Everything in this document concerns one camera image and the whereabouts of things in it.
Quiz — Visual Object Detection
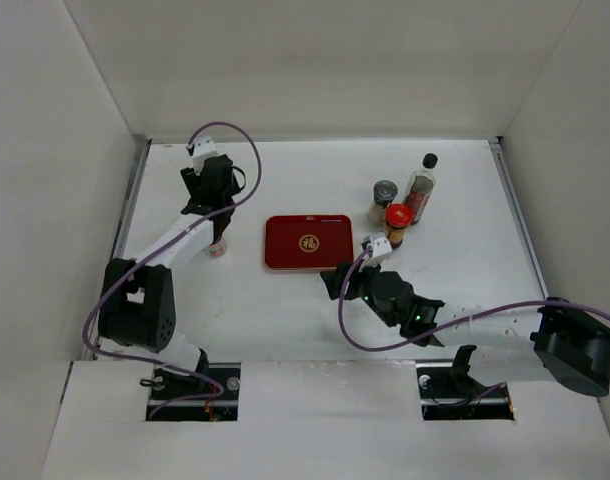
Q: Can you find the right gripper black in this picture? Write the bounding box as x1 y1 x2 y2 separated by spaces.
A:
320 253 398 327

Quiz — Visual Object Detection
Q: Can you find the red lid sauce jar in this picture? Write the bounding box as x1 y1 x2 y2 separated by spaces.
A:
383 203 413 249

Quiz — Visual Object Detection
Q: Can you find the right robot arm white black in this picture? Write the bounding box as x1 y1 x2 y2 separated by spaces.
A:
320 260 610 404

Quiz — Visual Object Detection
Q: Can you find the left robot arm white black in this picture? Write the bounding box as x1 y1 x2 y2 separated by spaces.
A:
98 153 245 399

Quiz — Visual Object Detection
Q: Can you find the red lacquer tray gold emblem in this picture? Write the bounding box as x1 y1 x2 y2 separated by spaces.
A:
264 215 354 271

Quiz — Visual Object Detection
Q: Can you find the jar with white pink lid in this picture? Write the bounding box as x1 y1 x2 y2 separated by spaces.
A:
205 234 228 258

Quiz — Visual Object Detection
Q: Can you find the jar with dark grey lid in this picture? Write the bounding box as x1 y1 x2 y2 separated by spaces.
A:
366 180 398 227

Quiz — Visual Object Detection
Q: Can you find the tall clear bottle black cap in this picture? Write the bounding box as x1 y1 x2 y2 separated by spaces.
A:
403 153 438 225

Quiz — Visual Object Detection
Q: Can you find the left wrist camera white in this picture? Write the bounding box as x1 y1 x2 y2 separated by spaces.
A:
186 136 218 175

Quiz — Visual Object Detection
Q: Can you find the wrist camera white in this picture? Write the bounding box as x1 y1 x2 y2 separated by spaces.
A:
186 136 218 175
361 233 393 267

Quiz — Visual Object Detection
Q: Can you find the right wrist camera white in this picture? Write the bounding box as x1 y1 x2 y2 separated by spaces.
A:
361 233 393 267

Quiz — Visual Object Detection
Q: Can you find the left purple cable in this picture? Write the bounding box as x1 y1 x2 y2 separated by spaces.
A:
79 120 262 419

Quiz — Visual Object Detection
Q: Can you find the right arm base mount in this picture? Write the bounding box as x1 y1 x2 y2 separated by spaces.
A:
416 346 514 421

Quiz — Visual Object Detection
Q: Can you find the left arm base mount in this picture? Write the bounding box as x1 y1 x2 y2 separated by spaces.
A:
139 353 242 423

